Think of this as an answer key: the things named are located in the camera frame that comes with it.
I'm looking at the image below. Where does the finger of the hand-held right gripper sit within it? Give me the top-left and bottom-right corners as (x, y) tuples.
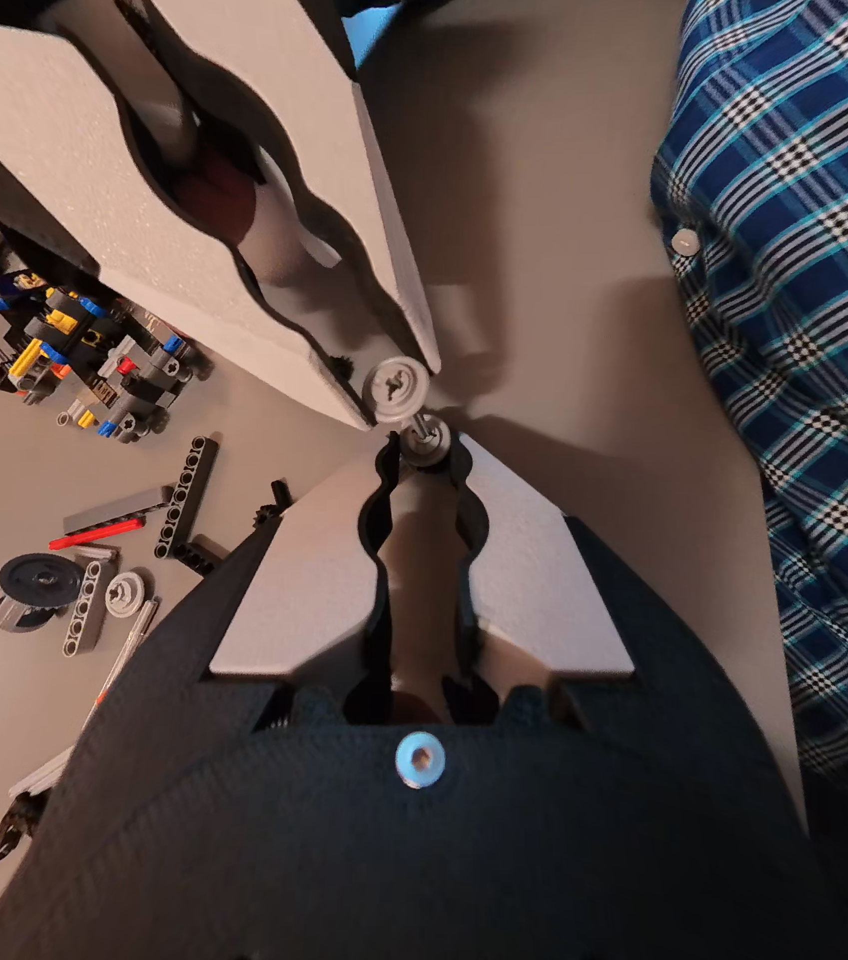
(0, 21), (374, 432)
(146, 0), (443, 376)

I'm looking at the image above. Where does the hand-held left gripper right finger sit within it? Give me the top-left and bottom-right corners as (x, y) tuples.
(451, 433), (636, 678)

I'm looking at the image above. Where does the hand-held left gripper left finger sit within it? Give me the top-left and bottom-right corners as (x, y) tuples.
(208, 433), (402, 684)

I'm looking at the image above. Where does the grey wheel with black gear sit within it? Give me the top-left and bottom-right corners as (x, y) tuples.
(328, 352), (428, 429)

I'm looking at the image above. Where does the black holed toy beam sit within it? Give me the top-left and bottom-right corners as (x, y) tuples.
(172, 534), (230, 577)

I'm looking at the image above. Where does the dark grey holed toy beam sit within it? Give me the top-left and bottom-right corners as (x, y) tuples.
(154, 435), (220, 560)

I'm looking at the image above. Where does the dark grey flat toy beam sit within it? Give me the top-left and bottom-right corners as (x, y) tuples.
(62, 486), (173, 535)

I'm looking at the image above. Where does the toy car chassis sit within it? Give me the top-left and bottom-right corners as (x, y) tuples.
(0, 266), (196, 445)

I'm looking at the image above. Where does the light grey holed toy beam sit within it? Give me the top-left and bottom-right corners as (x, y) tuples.
(61, 558), (119, 659)

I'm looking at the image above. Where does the red toy axle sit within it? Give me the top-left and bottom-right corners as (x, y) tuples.
(47, 517), (146, 551)

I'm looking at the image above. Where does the black toy wheel disc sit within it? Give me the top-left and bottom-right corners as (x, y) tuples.
(0, 553), (86, 633)

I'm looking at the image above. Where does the person's plaid shirt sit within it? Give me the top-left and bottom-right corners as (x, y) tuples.
(650, 0), (848, 834)

